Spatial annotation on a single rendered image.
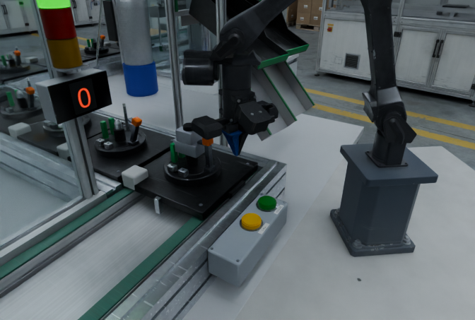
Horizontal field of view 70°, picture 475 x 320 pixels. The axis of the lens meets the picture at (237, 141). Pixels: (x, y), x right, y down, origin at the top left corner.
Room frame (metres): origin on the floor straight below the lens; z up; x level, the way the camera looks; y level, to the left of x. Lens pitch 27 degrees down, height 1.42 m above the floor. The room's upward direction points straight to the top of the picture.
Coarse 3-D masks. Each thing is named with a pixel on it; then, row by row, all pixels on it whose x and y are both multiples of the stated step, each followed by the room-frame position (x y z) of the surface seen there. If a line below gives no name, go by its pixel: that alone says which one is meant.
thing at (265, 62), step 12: (192, 0) 1.01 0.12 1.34; (204, 0) 0.98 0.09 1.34; (228, 0) 1.09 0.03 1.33; (240, 0) 1.06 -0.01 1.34; (192, 12) 1.01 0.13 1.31; (204, 12) 0.98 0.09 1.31; (228, 12) 1.09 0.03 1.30; (240, 12) 1.06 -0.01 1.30; (204, 24) 0.98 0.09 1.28; (216, 36) 0.95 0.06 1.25; (264, 36) 1.00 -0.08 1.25; (252, 48) 0.95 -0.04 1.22; (264, 48) 0.97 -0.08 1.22; (276, 48) 0.97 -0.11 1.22; (264, 60) 0.91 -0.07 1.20; (276, 60) 0.91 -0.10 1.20
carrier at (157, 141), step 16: (112, 128) 0.88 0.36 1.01; (128, 128) 0.91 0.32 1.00; (96, 144) 0.82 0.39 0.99; (112, 144) 0.80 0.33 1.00; (128, 144) 0.82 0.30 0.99; (144, 144) 0.84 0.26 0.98; (160, 144) 0.86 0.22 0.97; (96, 160) 0.77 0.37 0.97; (112, 160) 0.77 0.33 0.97; (128, 160) 0.77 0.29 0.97; (144, 160) 0.77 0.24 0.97; (112, 176) 0.70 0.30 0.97
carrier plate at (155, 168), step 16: (160, 160) 0.77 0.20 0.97; (224, 160) 0.77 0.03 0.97; (240, 160) 0.77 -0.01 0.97; (160, 176) 0.69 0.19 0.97; (224, 176) 0.69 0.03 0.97; (240, 176) 0.69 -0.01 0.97; (144, 192) 0.64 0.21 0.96; (160, 192) 0.63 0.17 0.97; (176, 192) 0.63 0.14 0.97; (192, 192) 0.63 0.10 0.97; (208, 192) 0.63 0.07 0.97; (224, 192) 0.63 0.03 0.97; (176, 208) 0.59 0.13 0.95; (192, 208) 0.57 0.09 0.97; (208, 208) 0.57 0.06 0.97
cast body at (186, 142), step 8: (184, 128) 0.71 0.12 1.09; (176, 136) 0.71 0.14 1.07; (184, 136) 0.70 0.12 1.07; (192, 136) 0.70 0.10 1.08; (200, 136) 0.72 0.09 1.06; (176, 144) 0.71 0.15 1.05; (184, 144) 0.70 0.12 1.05; (192, 144) 0.70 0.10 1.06; (184, 152) 0.70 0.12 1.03; (192, 152) 0.69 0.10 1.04; (200, 152) 0.70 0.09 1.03
